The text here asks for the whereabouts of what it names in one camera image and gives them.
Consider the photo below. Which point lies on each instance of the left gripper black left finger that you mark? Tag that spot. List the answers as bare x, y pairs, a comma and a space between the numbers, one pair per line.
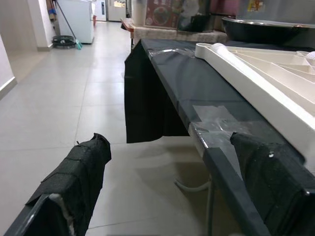
78, 172

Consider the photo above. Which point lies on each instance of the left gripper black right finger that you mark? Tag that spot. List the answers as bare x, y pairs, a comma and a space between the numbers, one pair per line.
275, 184

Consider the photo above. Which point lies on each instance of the grey metal table leg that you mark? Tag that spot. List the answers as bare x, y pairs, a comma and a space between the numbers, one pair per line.
209, 209

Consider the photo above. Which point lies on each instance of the white plastic table top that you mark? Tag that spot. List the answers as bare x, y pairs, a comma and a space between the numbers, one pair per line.
246, 73

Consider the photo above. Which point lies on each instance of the broom with teal head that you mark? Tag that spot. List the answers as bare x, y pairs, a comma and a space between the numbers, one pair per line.
78, 44

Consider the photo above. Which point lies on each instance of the black tablecloth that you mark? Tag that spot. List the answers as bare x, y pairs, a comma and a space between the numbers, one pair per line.
197, 81

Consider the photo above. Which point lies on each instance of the white appliance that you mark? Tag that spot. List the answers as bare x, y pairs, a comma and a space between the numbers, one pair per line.
78, 19

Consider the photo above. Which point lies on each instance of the black wok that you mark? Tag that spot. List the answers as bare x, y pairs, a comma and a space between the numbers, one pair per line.
258, 32

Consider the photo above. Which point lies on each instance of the patterned beige cloth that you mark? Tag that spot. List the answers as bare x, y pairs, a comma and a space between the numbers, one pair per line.
172, 34

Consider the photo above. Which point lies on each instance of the clear plastic container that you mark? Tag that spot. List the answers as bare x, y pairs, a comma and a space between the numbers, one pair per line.
283, 9

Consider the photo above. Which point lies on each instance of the storage box with orange lid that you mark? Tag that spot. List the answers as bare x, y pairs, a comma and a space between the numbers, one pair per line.
160, 14

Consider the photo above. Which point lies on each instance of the black shiny bag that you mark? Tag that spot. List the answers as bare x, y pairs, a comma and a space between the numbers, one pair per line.
197, 23

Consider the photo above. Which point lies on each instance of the pink plastic box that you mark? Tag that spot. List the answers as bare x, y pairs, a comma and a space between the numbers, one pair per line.
224, 6

